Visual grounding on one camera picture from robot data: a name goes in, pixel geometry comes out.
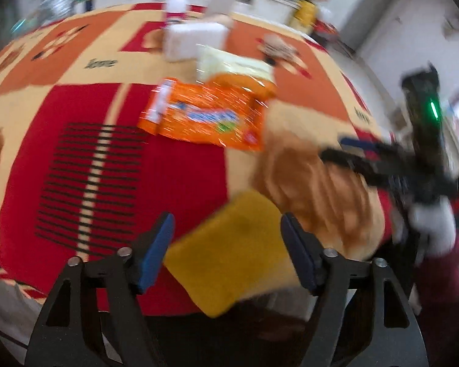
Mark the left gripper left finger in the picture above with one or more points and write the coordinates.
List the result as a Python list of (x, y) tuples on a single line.
[(68, 331)]

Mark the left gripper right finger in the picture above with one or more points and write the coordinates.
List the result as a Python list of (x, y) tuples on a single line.
[(362, 316)]

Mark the yellow sponge cloth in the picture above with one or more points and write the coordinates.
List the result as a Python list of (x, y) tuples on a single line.
[(236, 254)]

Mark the cream orange plastic bag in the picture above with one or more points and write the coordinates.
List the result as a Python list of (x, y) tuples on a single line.
[(226, 69)]

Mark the orange snack bag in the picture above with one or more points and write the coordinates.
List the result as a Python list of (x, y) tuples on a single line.
[(226, 111)]

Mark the white gloved right hand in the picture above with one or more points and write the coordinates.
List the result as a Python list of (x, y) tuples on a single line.
[(435, 223)]

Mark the red orange patterned blanket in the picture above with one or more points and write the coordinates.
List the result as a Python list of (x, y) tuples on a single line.
[(79, 178)]

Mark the crumpled tissue paper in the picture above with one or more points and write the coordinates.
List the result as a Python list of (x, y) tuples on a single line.
[(275, 50)]

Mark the yellow bag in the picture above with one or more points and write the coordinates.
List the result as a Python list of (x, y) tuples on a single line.
[(305, 15)]

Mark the white foam block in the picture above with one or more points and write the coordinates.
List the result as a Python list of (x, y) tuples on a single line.
[(181, 40)]

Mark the small white pink bottle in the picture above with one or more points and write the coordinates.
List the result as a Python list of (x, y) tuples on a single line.
[(176, 11)]

